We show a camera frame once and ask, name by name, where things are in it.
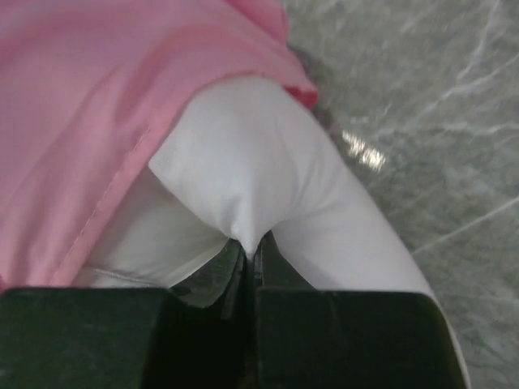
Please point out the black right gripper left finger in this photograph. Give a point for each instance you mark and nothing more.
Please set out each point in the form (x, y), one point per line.
(189, 336)

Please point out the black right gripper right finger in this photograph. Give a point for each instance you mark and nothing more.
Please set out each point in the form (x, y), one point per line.
(306, 338)

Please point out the white pillow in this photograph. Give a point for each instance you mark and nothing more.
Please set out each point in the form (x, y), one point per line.
(246, 159)

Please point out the pink rose satin pillowcase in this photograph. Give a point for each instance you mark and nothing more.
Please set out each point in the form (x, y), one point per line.
(89, 90)

